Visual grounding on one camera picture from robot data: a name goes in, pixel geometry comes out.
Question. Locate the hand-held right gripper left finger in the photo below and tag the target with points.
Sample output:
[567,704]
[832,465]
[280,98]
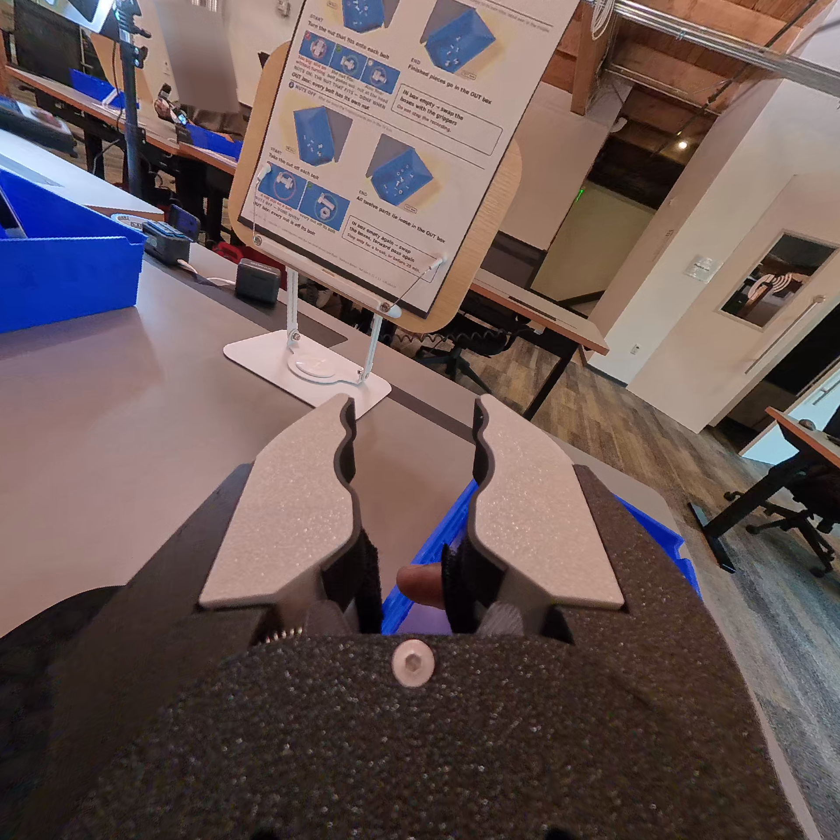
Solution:
[282,519]

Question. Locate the blue plastic box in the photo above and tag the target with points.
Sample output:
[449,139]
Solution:
[66,276]

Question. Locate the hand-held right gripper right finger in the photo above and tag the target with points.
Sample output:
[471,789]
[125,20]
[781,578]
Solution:
[538,519]

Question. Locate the sign on white stand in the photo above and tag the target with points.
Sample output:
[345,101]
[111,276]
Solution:
[394,131]

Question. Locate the small black device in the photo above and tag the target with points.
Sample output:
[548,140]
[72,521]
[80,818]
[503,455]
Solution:
[166,242]

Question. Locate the studio light on stand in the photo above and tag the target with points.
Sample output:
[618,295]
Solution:
[131,105]

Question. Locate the black office chair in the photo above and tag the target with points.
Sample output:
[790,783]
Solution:
[460,352]
[807,505]

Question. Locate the wooden office desk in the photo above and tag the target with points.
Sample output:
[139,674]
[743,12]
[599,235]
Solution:
[538,309]
[53,95]
[803,440]

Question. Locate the large blue plastic bin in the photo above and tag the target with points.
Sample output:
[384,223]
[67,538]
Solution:
[440,538]

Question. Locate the row of blue bins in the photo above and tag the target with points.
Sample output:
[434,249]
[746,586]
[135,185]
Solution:
[92,87]

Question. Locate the small black box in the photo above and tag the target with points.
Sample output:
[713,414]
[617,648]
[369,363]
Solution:
[257,281]

